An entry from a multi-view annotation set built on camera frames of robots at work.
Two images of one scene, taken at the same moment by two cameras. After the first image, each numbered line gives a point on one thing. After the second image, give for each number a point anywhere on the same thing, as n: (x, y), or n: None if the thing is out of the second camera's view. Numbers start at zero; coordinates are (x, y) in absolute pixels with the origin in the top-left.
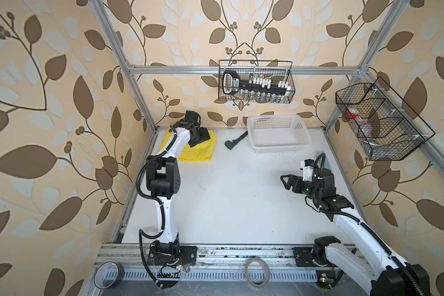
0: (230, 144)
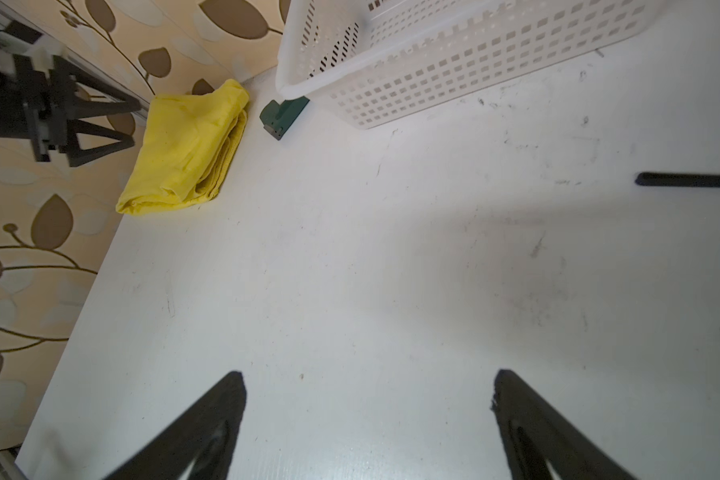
0: (277, 118)
